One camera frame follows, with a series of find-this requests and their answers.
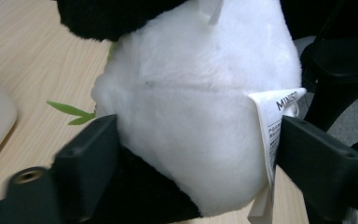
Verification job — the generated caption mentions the black metal frame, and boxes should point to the black metal frame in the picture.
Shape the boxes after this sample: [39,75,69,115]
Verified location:
[281,0,358,132]

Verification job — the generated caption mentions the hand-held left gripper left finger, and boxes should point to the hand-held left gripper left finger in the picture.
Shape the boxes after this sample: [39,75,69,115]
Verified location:
[50,113,121,224]

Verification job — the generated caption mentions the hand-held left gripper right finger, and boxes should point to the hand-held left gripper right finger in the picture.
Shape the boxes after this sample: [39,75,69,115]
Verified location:
[275,115,358,217]

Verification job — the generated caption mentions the panda plush toy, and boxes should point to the panda plush toy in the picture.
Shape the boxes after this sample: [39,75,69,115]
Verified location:
[46,0,308,224]

